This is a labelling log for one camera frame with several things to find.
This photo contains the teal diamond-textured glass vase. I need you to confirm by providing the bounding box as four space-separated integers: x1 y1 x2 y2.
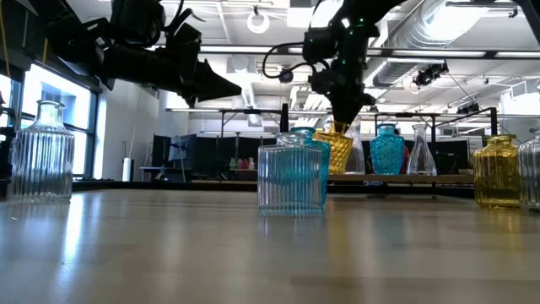
370 123 406 176

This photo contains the dark computer monitor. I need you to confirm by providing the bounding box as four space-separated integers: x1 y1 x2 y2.
151 133 172 168

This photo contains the black aluminium table frame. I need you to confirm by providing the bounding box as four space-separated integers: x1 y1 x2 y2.
71 180 476 199

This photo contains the black left camera cable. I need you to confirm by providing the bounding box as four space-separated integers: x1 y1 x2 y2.
163 0 207 41

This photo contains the black camera cable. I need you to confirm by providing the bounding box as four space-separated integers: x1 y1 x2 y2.
262 41 328 81
163 0 207 41

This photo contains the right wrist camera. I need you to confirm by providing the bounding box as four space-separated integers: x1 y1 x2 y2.
302 27 339 65

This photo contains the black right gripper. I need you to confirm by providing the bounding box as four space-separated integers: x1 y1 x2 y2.
310 37 376 133

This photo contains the clear ribbed glass vase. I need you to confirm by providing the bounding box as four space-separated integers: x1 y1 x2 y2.
518 128 540 212

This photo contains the white cable coil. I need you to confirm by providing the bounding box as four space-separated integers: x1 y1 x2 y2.
246 9 271 35

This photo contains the teal ribbed glass vase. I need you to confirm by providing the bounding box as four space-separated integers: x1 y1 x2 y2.
289 126 332 210

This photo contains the yellow ribbed glass vase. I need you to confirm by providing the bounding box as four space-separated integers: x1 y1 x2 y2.
472 134 521 210

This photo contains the black right camera cable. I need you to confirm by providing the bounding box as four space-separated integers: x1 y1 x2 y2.
262 41 328 81

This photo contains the yellow textured glass vase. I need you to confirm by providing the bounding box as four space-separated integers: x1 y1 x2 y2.
314 122 354 176

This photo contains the black ceiling-hung camera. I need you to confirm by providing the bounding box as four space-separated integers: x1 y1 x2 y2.
278 65 295 85
413 61 450 88

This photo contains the black overhead light rail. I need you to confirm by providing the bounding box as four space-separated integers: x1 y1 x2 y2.
197 44 540 59

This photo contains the pale blue ribbed square vase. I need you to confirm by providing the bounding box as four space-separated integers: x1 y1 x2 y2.
256 132 325 217

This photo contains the white cylinder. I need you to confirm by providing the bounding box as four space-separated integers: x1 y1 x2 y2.
121 156 134 183

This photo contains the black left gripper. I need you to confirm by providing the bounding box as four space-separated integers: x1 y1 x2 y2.
166 24 242 107

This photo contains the clear smooth glass carafe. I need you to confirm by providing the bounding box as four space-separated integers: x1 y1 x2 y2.
343 117 366 176

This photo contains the clear fluted glass carafe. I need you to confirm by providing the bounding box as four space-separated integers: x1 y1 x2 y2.
406 123 439 176

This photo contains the clear ribbed glass bottle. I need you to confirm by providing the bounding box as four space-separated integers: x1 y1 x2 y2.
8 100 76 203

